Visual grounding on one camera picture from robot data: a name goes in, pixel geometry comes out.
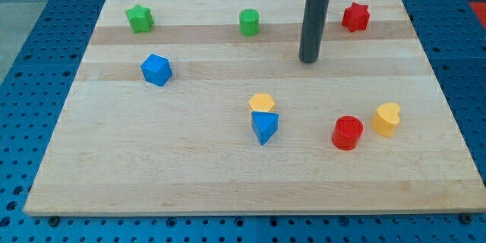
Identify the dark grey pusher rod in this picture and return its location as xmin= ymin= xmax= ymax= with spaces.
xmin=298 ymin=0 xmax=329 ymax=63

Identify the yellow hexagon block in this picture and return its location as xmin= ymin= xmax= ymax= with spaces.
xmin=248 ymin=93 xmax=276 ymax=113

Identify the yellow heart block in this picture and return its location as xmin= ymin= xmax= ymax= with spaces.
xmin=371 ymin=102 xmax=401 ymax=137

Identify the red star block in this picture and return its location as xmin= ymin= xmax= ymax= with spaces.
xmin=341 ymin=2 xmax=371 ymax=32

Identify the green cylinder block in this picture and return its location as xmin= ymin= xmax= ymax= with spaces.
xmin=239 ymin=8 xmax=260 ymax=36

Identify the red cylinder block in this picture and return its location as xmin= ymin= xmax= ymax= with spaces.
xmin=331 ymin=115 xmax=364 ymax=150

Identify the blue triangle block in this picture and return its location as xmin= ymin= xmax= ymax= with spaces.
xmin=251 ymin=112 xmax=279 ymax=145

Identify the wooden board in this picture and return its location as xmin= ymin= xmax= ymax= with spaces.
xmin=24 ymin=0 xmax=485 ymax=216

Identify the blue cube block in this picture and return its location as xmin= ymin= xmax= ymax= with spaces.
xmin=140 ymin=54 xmax=172 ymax=87

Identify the green star block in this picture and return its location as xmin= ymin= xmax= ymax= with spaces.
xmin=125 ymin=5 xmax=154 ymax=33

